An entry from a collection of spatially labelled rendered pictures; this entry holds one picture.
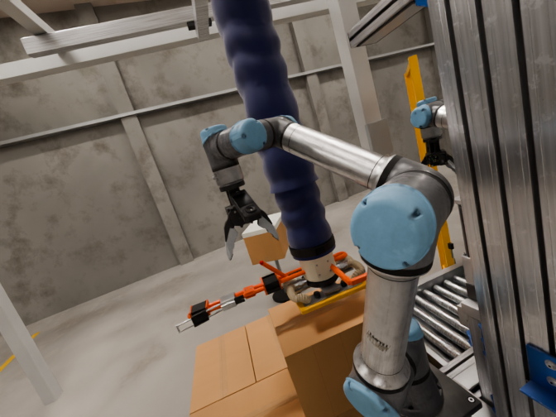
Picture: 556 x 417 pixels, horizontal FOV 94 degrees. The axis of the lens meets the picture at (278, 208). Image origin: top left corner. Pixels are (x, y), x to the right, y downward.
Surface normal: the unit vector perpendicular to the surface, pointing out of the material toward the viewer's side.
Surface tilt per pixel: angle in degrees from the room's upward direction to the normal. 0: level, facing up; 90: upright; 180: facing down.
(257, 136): 90
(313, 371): 90
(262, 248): 90
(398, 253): 83
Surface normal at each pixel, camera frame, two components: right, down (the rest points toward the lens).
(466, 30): -0.90, 0.34
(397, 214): -0.67, 0.23
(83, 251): 0.32, 0.10
